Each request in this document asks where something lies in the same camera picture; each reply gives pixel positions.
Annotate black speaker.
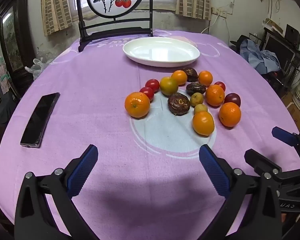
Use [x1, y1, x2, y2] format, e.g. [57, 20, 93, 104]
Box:
[284, 24, 300, 47]

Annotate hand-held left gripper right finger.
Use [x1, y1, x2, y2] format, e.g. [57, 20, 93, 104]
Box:
[199, 144, 283, 240]

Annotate black round painted table screen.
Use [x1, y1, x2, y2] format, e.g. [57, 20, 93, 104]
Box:
[75, 0, 154, 52]

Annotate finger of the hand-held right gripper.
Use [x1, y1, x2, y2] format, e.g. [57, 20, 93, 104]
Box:
[272, 127, 300, 160]
[244, 149, 300, 183]

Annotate white plastic bag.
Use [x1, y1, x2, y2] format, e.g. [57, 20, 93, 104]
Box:
[25, 58, 50, 80]

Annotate white wall socket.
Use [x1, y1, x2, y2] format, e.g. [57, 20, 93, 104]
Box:
[212, 8, 228, 18]

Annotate purple printed tablecloth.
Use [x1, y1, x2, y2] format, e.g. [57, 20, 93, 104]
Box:
[0, 30, 300, 240]

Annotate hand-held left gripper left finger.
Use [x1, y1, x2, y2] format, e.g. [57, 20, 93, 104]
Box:
[14, 144, 99, 240]

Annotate blue cloth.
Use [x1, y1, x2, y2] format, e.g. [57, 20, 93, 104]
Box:
[240, 39, 282, 75]

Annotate beige checked curtain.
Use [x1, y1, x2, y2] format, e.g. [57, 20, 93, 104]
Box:
[175, 0, 212, 21]
[41, 0, 74, 37]

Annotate yellow-green longan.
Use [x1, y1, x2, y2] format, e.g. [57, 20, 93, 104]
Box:
[190, 92, 204, 107]
[194, 104, 208, 115]

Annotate large orange with stem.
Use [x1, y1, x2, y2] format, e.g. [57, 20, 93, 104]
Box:
[124, 92, 151, 119]

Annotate greenish yellow tangerine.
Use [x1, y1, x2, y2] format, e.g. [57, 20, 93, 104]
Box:
[160, 77, 179, 96]

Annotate white cable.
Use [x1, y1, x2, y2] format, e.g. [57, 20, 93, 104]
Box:
[201, 15, 219, 34]

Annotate small orange tangerine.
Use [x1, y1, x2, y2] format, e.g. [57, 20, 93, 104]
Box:
[171, 70, 188, 86]
[198, 70, 213, 86]

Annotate dark framed painting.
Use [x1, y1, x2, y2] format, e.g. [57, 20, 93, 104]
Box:
[0, 4, 28, 73]

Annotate black hat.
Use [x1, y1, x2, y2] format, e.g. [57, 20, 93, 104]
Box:
[230, 35, 250, 53]

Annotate smooth orange tangerine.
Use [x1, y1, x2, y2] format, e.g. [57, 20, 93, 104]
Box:
[192, 111, 215, 136]

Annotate cardboard box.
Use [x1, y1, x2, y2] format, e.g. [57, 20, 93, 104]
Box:
[264, 19, 284, 34]

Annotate dark purple plum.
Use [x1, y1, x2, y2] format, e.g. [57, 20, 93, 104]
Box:
[224, 93, 241, 107]

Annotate white oval plate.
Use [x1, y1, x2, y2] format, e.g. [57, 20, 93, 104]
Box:
[122, 37, 200, 68]

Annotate black monitor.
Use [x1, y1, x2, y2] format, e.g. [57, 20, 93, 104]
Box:
[264, 34, 297, 70]

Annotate dark wrinkled passion fruit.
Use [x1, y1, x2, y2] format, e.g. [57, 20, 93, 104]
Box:
[182, 67, 199, 82]
[186, 82, 207, 96]

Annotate black smartphone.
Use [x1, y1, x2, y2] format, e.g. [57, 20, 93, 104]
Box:
[20, 92, 61, 148]

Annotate passion fruit with tan scar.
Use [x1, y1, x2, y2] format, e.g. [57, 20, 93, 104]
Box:
[168, 93, 191, 116]

